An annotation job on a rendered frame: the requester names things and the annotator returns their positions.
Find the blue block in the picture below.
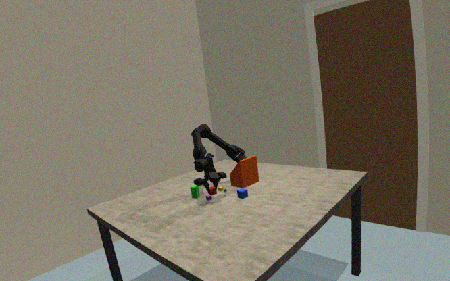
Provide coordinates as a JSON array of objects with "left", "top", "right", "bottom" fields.
[{"left": 237, "top": 188, "right": 248, "bottom": 199}]

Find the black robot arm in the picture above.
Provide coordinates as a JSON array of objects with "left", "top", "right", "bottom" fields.
[{"left": 191, "top": 124, "right": 246, "bottom": 183}]

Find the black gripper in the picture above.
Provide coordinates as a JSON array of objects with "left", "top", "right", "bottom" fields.
[{"left": 193, "top": 167, "right": 227, "bottom": 193}]

